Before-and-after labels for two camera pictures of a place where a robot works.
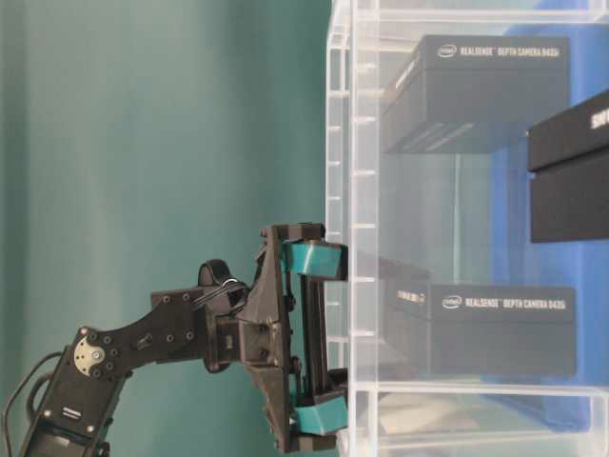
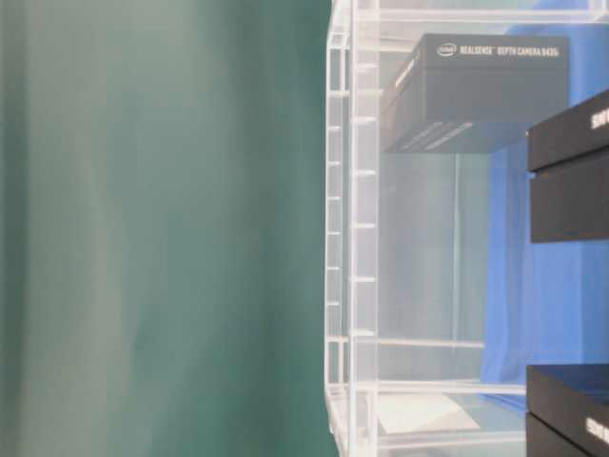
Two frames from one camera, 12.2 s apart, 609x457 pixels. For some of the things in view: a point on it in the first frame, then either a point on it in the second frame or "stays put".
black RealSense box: x=461 y=329 → x=567 y=410
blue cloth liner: x=550 y=404 stays put
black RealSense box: x=476 y=93 stays put
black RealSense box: x=568 y=159 stays put
